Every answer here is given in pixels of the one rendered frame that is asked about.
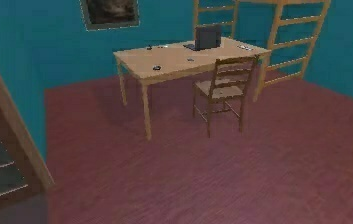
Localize light wooden table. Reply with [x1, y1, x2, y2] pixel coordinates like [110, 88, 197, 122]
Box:
[112, 36, 272, 141]

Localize brown wooden chair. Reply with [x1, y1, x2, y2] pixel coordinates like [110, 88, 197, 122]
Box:
[192, 54, 260, 139]

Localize dark grey laptop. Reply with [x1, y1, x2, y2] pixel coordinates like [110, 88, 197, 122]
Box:
[183, 23, 223, 52]

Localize dark framed wall picture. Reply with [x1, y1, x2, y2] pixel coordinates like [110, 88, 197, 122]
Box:
[79, 0, 141, 32]

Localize light wooden shelf frame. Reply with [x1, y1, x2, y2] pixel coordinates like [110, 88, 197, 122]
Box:
[192, 0, 332, 103]

